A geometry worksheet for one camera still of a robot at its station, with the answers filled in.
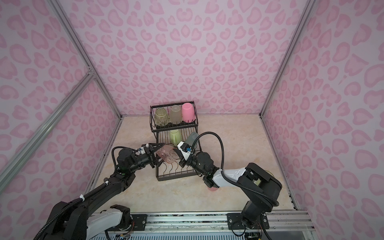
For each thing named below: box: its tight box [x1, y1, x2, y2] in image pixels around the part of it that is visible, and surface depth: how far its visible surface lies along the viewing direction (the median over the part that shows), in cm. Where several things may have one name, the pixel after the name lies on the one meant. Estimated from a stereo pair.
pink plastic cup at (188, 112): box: [181, 102, 196, 122], surface depth 87 cm
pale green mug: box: [169, 129, 182, 147], surface depth 96 cm
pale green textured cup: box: [170, 105, 183, 125], surface depth 87 cm
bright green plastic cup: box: [155, 107, 169, 127], surface depth 86 cm
